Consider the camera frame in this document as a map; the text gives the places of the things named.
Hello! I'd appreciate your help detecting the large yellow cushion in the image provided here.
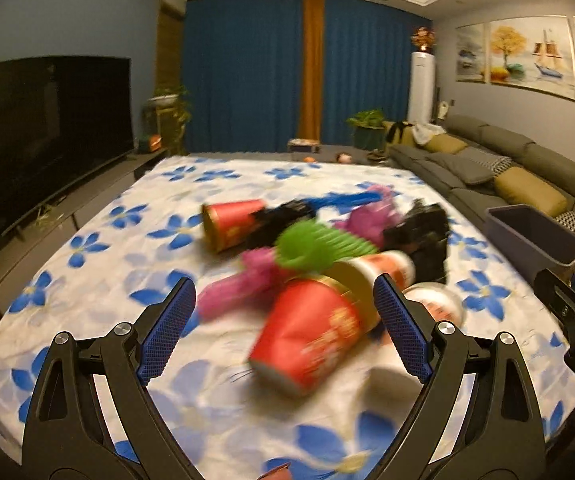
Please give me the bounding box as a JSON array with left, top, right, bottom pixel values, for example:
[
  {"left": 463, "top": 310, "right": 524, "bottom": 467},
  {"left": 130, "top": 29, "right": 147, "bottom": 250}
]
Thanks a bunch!
[{"left": 494, "top": 166, "right": 569, "bottom": 219}]

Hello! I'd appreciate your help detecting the green potted plant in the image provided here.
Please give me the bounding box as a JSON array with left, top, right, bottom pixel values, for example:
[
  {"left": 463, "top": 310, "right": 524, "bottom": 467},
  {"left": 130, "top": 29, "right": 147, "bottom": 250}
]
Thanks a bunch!
[{"left": 345, "top": 108, "right": 387, "bottom": 151}]

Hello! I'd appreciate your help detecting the blue foam net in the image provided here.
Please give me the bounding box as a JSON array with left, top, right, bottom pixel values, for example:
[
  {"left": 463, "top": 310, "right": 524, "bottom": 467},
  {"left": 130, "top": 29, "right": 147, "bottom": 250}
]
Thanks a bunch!
[{"left": 310, "top": 186, "right": 393, "bottom": 212}]

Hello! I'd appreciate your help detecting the wooden wall panel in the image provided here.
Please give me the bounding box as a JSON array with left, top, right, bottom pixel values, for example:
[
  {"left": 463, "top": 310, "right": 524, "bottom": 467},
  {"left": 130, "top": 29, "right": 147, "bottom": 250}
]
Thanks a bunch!
[{"left": 156, "top": 1, "right": 186, "bottom": 157}]

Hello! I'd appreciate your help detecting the orange curtain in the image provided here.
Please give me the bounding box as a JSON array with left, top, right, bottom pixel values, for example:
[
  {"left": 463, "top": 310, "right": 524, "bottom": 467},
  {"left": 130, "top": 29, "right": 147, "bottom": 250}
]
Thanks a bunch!
[{"left": 299, "top": 0, "right": 326, "bottom": 144}]

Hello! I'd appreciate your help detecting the blue curtain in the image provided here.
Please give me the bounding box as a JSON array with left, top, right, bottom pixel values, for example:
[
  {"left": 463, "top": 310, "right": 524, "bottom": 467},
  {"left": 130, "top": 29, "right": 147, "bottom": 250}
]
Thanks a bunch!
[{"left": 182, "top": 0, "right": 434, "bottom": 155}]

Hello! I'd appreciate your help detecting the grey plastic bin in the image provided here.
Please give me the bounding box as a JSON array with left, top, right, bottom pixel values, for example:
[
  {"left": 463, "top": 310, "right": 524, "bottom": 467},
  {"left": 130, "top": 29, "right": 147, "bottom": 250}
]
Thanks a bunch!
[{"left": 484, "top": 204, "right": 575, "bottom": 286}]

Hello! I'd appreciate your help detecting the white blue floral sheet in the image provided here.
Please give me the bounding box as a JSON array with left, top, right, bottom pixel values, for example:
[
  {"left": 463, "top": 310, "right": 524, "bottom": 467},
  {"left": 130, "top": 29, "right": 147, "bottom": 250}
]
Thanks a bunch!
[{"left": 0, "top": 156, "right": 575, "bottom": 480}]

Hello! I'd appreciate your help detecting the artificial flower decoration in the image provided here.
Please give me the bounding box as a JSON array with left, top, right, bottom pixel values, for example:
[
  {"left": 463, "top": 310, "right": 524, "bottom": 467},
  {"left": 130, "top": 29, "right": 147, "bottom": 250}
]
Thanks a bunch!
[{"left": 411, "top": 26, "right": 437, "bottom": 54}]

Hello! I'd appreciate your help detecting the small yellow cushion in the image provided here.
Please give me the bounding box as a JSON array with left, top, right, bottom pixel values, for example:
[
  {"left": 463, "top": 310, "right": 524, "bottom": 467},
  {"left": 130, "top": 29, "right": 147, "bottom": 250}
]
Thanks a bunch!
[{"left": 424, "top": 134, "right": 469, "bottom": 155}]

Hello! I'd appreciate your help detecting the black and yellow bag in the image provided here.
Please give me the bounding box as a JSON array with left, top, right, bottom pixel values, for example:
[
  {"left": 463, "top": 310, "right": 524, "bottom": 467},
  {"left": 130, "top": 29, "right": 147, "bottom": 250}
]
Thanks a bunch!
[{"left": 384, "top": 120, "right": 418, "bottom": 147}]

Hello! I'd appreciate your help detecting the tree and sailboat painting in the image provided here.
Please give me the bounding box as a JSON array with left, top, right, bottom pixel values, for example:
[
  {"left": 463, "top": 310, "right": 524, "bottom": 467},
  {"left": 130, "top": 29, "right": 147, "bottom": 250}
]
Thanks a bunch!
[{"left": 489, "top": 14, "right": 575, "bottom": 102}]

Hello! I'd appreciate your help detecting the white cloth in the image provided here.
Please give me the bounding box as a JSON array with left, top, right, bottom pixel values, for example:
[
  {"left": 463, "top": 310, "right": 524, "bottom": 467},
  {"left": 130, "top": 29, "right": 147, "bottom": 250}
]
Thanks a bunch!
[{"left": 412, "top": 122, "right": 447, "bottom": 144}]

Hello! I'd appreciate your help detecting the black television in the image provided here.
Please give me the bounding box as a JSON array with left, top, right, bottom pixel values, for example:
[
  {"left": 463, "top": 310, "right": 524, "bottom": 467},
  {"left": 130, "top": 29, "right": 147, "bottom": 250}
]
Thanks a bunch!
[{"left": 0, "top": 55, "right": 134, "bottom": 257}]

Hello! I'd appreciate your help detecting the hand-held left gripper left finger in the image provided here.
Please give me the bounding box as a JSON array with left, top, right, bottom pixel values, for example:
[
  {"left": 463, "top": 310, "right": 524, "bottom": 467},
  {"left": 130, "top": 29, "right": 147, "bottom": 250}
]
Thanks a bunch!
[{"left": 22, "top": 276, "right": 203, "bottom": 480}]

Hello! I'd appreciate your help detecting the plant on stand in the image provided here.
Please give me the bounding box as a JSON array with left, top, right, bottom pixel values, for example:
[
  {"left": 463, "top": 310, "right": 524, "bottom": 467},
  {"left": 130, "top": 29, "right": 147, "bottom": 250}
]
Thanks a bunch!
[{"left": 144, "top": 85, "right": 192, "bottom": 157}]

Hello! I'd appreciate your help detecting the pink plastic bag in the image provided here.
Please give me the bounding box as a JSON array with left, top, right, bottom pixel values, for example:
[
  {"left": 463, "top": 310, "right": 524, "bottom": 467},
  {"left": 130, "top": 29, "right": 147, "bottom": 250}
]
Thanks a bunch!
[
  {"left": 196, "top": 247, "right": 295, "bottom": 322},
  {"left": 334, "top": 185, "right": 404, "bottom": 252}
]

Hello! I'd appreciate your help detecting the grey television cabinet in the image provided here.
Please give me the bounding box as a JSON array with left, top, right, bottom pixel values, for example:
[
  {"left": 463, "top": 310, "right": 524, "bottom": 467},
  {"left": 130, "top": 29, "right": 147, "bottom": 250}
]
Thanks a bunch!
[{"left": 0, "top": 147, "right": 169, "bottom": 346}]

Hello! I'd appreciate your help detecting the white standing air conditioner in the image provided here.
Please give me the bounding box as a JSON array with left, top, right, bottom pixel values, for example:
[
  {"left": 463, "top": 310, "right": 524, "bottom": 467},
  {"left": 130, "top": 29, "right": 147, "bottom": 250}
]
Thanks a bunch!
[{"left": 407, "top": 51, "right": 437, "bottom": 125}]

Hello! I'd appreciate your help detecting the green foam net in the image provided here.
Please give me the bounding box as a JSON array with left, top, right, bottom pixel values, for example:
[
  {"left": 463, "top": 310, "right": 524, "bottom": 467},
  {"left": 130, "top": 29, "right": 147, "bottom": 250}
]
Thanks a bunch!
[{"left": 274, "top": 222, "right": 379, "bottom": 272}]

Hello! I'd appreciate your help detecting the small landscape painting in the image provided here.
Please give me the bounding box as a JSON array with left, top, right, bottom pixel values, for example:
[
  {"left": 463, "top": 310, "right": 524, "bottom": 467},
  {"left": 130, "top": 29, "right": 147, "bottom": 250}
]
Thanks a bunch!
[{"left": 454, "top": 22, "right": 487, "bottom": 84}]

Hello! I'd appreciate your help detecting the grey sofa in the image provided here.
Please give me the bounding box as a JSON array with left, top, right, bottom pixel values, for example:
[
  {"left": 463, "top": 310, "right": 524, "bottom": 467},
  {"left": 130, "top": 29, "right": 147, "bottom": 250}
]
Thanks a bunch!
[{"left": 389, "top": 113, "right": 575, "bottom": 283}]

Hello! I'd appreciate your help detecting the red and white paper cup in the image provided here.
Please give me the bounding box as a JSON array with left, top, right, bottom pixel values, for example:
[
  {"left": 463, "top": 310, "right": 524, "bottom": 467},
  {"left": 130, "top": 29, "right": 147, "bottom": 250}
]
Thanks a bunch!
[{"left": 326, "top": 250, "right": 417, "bottom": 336}]

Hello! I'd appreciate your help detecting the large red paper cup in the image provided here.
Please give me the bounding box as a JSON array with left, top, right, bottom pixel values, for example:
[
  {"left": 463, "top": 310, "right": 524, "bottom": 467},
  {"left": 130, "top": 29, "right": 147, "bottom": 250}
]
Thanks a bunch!
[{"left": 248, "top": 275, "right": 383, "bottom": 399}]

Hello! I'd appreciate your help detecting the black plastic bag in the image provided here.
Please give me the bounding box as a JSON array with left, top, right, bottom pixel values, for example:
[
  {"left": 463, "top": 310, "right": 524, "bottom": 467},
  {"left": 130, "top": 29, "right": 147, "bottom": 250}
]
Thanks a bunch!
[
  {"left": 252, "top": 200, "right": 319, "bottom": 252},
  {"left": 381, "top": 201, "right": 451, "bottom": 284}
]

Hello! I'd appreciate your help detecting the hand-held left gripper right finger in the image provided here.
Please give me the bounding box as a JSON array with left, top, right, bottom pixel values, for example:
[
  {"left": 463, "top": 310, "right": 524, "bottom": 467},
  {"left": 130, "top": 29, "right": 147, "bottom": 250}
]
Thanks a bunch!
[{"left": 367, "top": 274, "right": 545, "bottom": 480}]

